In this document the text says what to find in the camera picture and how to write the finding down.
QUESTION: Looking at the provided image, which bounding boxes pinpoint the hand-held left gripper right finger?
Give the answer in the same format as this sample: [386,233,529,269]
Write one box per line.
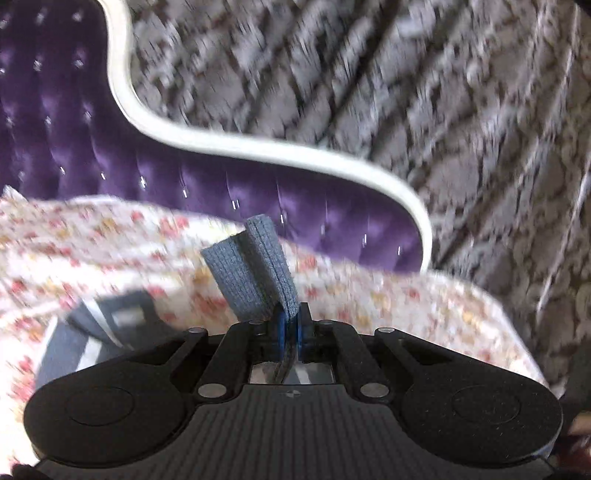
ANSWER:
[295,302,432,400]

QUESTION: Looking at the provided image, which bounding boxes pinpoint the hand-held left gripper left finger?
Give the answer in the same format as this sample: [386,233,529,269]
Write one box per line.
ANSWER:
[156,305,288,402]

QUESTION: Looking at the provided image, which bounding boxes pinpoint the grey white striped sock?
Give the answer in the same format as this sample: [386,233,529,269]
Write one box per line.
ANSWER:
[36,215,298,386]

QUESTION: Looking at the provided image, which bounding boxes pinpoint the floral bed sheet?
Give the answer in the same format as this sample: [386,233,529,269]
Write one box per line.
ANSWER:
[0,187,550,467]

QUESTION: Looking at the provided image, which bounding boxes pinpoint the grey patterned curtain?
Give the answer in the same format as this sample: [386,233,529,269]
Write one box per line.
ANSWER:
[124,0,591,393]

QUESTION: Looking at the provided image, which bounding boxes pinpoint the purple tufted headboard white frame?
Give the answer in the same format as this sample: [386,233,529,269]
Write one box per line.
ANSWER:
[0,0,433,274]

